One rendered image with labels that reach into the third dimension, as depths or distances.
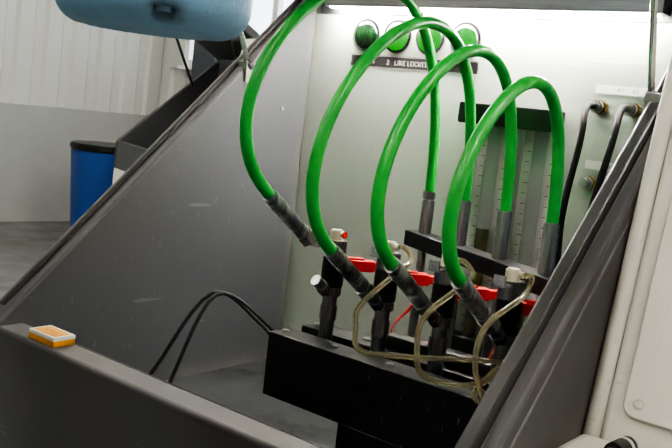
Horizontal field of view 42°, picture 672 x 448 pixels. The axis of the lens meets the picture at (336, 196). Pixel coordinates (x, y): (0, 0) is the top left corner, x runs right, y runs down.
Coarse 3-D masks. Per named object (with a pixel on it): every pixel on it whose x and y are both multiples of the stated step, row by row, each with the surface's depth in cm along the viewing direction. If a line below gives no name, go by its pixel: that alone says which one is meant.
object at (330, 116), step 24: (408, 24) 99; (432, 24) 102; (384, 48) 96; (456, 48) 108; (360, 72) 93; (336, 96) 91; (312, 168) 90; (312, 192) 90; (312, 216) 91; (456, 240) 115; (336, 264) 95; (360, 288) 99
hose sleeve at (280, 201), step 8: (264, 200) 98; (272, 200) 97; (280, 200) 98; (272, 208) 99; (280, 208) 99; (288, 208) 100; (280, 216) 100; (288, 216) 100; (296, 216) 101; (288, 224) 101; (296, 224) 101; (304, 224) 102; (296, 232) 102; (304, 232) 102
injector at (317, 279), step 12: (324, 264) 108; (324, 276) 108; (336, 276) 108; (324, 288) 107; (336, 288) 108; (324, 300) 108; (336, 300) 109; (324, 312) 108; (324, 324) 109; (324, 336) 109
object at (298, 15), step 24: (312, 0) 98; (408, 0) 112; (288, 24) 96; (264, 48) 94; (432, 48) 118; (264, 72) 94; (432, 96) 120; (240, 120) 93; (432, 120) 121; (240, 144) 94; (432, 144) 122; (432, 168) 122; (264, 192) 97; (432, 192) 123
